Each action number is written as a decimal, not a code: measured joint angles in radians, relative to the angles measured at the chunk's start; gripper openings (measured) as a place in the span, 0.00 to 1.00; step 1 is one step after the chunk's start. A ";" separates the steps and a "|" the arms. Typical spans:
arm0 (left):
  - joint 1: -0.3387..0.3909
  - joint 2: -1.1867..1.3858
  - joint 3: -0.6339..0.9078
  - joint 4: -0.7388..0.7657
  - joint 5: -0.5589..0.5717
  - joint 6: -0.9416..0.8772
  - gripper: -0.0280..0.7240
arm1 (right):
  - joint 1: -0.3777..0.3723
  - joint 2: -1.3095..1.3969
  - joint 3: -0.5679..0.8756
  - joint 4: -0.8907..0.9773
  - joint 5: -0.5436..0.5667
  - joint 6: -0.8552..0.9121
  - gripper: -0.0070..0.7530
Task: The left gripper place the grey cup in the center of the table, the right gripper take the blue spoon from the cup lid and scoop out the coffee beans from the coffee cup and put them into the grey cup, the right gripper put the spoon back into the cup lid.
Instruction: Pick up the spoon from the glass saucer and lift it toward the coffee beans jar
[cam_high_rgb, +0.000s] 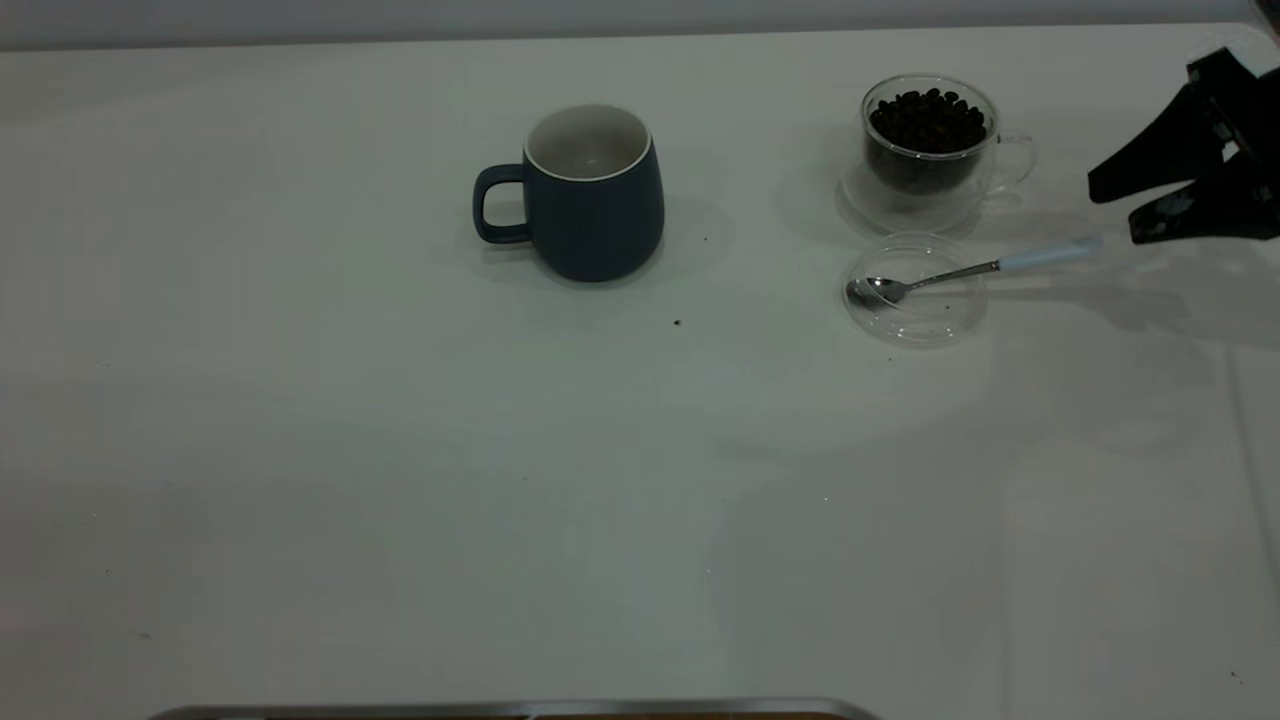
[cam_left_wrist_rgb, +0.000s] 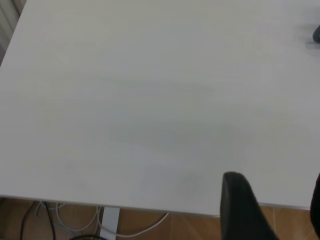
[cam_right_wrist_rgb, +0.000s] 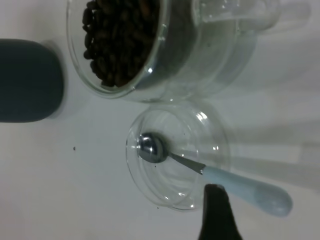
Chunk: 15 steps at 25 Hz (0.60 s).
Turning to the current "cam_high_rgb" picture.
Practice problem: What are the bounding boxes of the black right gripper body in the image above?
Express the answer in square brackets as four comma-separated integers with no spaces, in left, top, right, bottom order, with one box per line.
[1238,62,1280,183]

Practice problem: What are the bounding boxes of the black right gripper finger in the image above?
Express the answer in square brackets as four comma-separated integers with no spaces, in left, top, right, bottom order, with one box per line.
[1128,168,1280,245]
[1087,47,1263,206]

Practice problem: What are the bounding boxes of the metal spoon with pale-blue handle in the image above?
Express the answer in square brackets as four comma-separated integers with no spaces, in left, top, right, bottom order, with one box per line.
[845,236,1104,309]

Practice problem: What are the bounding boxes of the dark blue-grey ceramic mug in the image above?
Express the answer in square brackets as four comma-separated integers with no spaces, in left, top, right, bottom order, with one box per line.
[472,104,667,284]

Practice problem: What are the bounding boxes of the dark coffee beans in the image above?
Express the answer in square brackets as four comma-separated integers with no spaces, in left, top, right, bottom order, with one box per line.
[868,88,987,196]

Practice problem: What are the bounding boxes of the clear round glass lid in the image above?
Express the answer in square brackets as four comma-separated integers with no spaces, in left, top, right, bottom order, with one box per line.
[842,232,989,349]

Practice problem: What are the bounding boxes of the clear double-wall glass cup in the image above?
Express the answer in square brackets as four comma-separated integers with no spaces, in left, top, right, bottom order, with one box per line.
[838,74,1037,239]

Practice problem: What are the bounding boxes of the silver metal frame edge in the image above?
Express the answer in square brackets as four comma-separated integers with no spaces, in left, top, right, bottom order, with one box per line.
[148,697,883,720]

